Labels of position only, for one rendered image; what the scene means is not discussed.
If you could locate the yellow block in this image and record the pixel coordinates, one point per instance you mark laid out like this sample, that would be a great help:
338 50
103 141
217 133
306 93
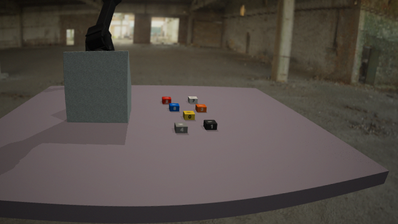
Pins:
188 115

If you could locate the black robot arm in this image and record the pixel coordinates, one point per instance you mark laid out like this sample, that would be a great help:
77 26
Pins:
98 37

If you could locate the blue block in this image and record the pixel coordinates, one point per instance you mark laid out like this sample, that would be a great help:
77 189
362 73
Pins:
173 107

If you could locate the red block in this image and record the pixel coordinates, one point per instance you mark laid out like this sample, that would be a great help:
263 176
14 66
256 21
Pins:
166 100

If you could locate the orange block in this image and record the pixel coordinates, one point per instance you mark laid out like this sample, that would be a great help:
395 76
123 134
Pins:
201 108

